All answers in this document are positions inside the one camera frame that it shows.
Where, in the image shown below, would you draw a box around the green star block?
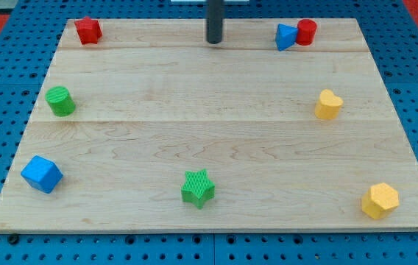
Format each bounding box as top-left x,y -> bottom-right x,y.
180,169 -> 215,209

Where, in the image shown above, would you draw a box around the blue triangle block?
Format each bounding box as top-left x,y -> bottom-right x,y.
275,24 -> 298,51

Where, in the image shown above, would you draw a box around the red star block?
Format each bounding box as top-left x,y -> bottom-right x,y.
74,16 -> 102,45

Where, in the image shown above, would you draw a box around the light wooden board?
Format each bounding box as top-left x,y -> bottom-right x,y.
0,18 -> 418,234

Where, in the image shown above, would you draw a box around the yellow heart block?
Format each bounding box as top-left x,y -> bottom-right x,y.
314,89 -> 344,120

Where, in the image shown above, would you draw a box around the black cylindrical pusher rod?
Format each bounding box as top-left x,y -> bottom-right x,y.
205,0 -> 224,44

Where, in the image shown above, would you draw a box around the red cylinder block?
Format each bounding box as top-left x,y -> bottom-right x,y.
296,18 -> 317,46

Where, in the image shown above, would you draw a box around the green cylinder block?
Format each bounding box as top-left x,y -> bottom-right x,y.
45,86 -> 76,117

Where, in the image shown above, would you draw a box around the blue cube block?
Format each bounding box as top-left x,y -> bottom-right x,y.
21,155 -> 63,194

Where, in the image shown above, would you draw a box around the yellow hexagon block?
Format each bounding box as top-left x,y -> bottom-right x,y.
361,183 -> 400,219

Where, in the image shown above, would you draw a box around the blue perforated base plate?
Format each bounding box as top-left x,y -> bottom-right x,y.
0,0 -> 418,264

